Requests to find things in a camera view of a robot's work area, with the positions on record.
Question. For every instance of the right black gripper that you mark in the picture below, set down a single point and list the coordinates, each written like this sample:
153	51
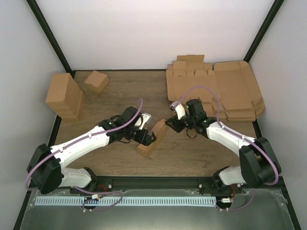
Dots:
173	120

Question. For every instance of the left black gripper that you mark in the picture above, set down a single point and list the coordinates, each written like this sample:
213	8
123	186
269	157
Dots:
147	142

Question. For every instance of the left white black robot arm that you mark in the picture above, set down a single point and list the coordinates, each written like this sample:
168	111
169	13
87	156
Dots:
48	167

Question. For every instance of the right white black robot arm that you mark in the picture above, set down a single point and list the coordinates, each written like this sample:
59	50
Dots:
258	163

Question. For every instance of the small folded cardboard box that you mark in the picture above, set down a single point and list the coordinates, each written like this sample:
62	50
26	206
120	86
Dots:
97	81

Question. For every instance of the low folded cardboard box stack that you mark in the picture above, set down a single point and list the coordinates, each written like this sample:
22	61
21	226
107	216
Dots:
72	108

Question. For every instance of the tall folded cardboard box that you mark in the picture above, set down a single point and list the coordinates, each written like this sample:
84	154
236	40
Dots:
61	87

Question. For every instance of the stack of flat cardboard blanks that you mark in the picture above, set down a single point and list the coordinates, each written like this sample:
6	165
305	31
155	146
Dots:
190	78

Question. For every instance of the large flat cardboard blanks stack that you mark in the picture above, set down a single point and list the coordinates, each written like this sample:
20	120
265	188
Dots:
241	98

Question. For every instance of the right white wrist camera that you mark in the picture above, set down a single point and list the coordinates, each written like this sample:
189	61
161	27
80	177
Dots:
179	109

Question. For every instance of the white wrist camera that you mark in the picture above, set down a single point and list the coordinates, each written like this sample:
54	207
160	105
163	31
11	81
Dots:
143	119
179	109

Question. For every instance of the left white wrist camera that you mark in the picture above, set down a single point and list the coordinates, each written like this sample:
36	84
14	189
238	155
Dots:
143	119

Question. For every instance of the black aluminium frame rail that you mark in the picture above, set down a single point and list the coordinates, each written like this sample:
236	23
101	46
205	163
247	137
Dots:
115	183

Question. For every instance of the grey metal base plate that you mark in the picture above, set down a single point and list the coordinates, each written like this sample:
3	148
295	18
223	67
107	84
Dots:
251	210

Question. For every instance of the light blue slotted cable duct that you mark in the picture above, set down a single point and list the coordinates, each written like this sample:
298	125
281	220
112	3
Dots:
191	201

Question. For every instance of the right black frame post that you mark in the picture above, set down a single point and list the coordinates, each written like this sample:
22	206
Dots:
277	4

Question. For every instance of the black frame post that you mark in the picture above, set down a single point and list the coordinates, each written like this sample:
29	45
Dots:
277	4
48	33

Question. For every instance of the left black frame post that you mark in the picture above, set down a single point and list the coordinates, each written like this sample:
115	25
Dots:
48	33

